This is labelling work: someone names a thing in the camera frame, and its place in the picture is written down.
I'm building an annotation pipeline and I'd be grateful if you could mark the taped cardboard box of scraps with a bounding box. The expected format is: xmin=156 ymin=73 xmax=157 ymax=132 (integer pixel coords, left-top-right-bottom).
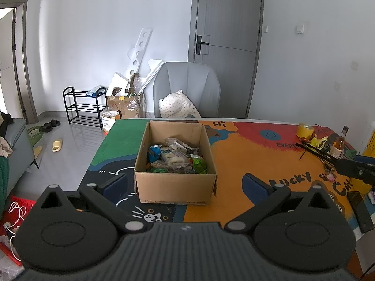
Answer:
xmin=106 ymin=73 xmax=146 ymax=119

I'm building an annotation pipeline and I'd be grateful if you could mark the clear packet of dark snacks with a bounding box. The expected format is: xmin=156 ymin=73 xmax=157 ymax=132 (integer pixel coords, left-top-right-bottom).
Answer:
xmin=168 ymin=164 xmax=194 ymax=174

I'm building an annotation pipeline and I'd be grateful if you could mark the red bag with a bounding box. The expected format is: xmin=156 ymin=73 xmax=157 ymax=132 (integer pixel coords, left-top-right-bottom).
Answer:
xmin=0 ymin=195 xmax=37 ymax=267

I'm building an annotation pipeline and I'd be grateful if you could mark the large green snack packet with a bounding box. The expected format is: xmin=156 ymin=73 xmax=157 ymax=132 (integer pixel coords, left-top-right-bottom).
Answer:
xmin=190 ymin=153 xmax=208 ymax=174

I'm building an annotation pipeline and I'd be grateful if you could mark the black door handle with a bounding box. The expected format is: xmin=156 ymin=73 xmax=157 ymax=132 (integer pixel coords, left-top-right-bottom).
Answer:
xmin=196 ymin=35 xmax=211 ymax=55

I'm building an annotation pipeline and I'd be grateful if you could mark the grey chair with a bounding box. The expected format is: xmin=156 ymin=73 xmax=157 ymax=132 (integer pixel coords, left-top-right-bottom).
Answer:
xmin=153 ymin=61 xmax=221 ymax=118

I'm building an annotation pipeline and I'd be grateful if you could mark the yellow tape roll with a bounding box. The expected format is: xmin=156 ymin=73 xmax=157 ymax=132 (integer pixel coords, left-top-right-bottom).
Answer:
xmin=296 ymin=123 xmax=315 ymax=139

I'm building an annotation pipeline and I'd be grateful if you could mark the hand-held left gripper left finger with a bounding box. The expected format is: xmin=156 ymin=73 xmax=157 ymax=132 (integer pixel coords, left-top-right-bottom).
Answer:
xmin=37 ymin=173 xmax=147 ymax=235

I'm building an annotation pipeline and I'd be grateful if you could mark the green rug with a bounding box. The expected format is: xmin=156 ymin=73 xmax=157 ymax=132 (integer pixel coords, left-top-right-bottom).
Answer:
xmin=27 ymin=125 xmax=44 ymax=147

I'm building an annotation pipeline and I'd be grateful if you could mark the grey sofa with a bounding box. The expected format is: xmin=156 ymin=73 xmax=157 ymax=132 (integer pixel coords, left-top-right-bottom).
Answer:
xmin=0 ymin=118 xmax=40 ymax=208

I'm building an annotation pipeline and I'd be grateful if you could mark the white cable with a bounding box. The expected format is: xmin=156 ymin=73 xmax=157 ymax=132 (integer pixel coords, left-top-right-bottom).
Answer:
xmin=3 ymin=202 xmax=28 ymax=261

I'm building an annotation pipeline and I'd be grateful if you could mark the grey door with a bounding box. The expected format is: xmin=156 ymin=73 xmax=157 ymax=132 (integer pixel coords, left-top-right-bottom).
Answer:
xmin=188 ymin=0 xmax=265 ymax=119

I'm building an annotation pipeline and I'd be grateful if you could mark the tall white foam board with holes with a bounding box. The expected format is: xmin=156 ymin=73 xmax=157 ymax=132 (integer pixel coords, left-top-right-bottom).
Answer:
xmin=125 ymin=27 xmax=153 ymax=78

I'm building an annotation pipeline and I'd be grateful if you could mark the black shoe rack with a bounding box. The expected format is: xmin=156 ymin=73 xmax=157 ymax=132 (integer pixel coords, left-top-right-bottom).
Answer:
xmin=63 ymin=86 xmax=107 ymax=129

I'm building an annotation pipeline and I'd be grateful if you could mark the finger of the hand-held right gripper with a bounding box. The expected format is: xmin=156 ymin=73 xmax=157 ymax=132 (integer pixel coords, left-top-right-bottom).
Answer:
xmin=353 ymin=155 xmax=375 ymax=165
xmin=335 ymin=159 xmax=375 ymax=185

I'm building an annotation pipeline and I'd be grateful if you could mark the blue plastic bag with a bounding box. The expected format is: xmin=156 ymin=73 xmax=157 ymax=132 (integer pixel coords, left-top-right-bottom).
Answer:
xmin=86 ymin=85 xmax=104 ymax=97

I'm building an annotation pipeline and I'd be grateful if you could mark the white black snack packet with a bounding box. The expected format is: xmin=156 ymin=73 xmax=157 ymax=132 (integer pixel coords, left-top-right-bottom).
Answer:
xmin=165 ymin=138 xmax=188 ymax=153

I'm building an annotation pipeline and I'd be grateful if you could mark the blue white snack packet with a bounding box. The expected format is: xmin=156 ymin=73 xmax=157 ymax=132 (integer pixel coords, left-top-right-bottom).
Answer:
xmin=149 ymin=145 xmax=162 ymax=163

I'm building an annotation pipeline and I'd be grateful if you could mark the yellow green plastic wrapper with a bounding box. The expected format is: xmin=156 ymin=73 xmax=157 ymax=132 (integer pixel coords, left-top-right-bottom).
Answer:
xmin=311 ymin=135 xmax=329 ymax=150

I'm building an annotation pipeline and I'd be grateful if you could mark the pile of clothes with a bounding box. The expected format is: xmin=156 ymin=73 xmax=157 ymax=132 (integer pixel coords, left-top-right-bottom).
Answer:
xmin=0 ymin=111 xmax=14 ymax=157

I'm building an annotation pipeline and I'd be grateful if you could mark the white dotted pillow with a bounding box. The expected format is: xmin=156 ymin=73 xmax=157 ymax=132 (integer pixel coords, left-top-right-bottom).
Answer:
xmin=158 ymin=90 xmax=202 ymax=118

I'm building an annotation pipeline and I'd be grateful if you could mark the colourful cartoon table mat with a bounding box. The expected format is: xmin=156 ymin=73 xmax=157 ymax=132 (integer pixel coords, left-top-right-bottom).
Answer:
xmin=78 ymin=118 xmax=359 ymax=232

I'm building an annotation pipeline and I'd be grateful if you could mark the white foam piece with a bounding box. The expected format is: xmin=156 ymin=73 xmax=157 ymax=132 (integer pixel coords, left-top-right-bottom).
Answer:
xmin=138 ymin=59 xmax=165 ymax=94

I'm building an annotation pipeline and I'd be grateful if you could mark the orange white paper bag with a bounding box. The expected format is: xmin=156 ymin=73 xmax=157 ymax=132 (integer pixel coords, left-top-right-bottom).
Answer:
xmin=100 ymin=110 xmax=121 ymax=137

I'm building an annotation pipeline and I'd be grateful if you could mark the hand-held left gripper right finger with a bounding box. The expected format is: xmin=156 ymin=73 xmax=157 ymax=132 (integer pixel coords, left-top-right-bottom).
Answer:
xmin=225 ymin=173 xmax=337 ymax=235

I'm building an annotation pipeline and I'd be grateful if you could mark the glass bottle with label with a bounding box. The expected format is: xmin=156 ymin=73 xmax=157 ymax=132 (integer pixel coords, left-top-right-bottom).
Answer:
xmin=330 ymin=126 xmax=350 ymax=157

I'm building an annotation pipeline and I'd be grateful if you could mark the short white foam board with holes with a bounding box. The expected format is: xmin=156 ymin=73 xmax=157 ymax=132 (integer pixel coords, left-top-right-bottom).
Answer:
xmin=109 ymin=72 xmax=131 ymax=96

